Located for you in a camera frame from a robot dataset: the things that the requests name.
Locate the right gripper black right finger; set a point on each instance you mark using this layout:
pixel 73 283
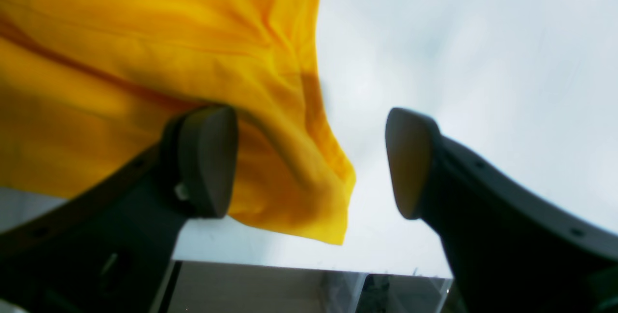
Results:
pixel 509 250

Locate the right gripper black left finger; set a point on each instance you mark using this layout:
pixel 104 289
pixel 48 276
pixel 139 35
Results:
pixel 107 250

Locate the orange T-shirt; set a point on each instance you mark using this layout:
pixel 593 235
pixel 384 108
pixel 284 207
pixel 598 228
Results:
pixel 88 84

